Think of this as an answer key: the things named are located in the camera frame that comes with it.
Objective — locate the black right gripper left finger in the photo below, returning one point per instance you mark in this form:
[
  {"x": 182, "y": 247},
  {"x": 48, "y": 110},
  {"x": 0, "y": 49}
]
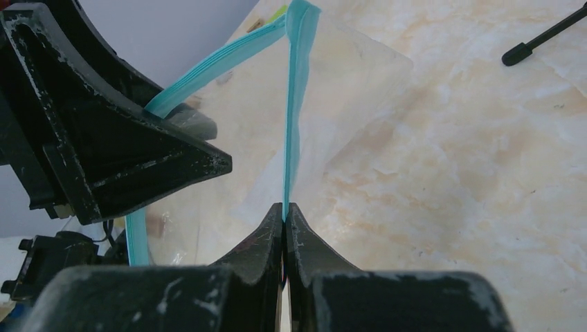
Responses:
[{"x": 241, "y": 291}]

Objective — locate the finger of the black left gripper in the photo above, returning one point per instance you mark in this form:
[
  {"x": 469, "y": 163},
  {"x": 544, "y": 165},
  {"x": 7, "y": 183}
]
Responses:
[{"x": 74, "y": 123}]

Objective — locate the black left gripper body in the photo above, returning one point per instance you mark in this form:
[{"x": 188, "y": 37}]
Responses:
[{"x": 29, "y": 265}]

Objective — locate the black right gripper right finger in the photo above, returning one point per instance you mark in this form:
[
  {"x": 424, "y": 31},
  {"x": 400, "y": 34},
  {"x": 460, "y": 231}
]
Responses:
[{"x": 328, "y": 293}]

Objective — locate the clear zip bag blue zipper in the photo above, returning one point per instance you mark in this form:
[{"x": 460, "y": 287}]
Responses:
[{"x": 285, "y": 98}]

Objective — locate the green toy block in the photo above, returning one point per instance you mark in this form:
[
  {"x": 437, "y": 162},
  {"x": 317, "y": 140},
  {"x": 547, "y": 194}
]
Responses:
[{"x": 277, "y": 14}]

